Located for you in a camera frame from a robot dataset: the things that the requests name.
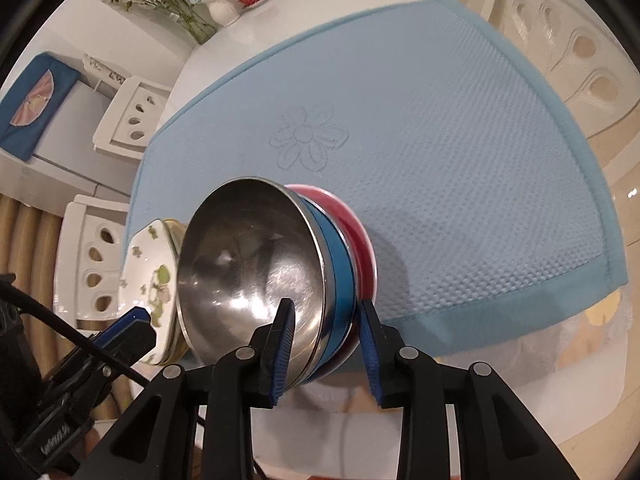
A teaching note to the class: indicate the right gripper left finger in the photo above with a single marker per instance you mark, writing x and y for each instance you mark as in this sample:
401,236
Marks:
155,438

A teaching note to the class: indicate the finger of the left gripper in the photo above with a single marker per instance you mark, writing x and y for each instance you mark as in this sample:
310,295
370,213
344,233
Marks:
130,338

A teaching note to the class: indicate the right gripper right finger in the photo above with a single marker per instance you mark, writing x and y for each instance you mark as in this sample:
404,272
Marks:
498,437

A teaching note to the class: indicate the larger white floral plate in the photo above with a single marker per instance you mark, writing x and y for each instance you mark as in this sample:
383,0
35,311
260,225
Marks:
149,281

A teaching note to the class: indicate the blue steel bowl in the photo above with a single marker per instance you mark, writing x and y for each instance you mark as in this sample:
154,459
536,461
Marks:
251,244

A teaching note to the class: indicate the red steel bowl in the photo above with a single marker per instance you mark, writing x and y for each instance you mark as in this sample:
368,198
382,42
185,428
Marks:
347,347

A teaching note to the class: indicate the pink cartoon bowl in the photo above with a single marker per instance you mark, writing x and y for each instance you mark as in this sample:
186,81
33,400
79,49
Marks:
354,231

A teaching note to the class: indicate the large round blue-patterned plate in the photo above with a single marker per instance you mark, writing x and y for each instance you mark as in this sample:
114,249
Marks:
178,346

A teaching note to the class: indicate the near left white chair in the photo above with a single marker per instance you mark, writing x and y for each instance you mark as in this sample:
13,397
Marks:
87,266

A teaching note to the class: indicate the light blue table mat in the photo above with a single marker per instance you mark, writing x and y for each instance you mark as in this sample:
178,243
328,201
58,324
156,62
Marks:
489,214

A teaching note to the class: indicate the far left white chair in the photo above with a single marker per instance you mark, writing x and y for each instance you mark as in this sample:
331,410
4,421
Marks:
131,119

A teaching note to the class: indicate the blue fridge cover cloth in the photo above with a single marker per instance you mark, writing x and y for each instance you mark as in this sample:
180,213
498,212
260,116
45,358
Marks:
31,103

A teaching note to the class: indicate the white flower vase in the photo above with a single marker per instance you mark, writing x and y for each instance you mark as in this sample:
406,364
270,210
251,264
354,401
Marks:
222,12

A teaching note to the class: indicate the near right white chair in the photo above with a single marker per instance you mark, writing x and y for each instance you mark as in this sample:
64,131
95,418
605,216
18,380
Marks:
578,56

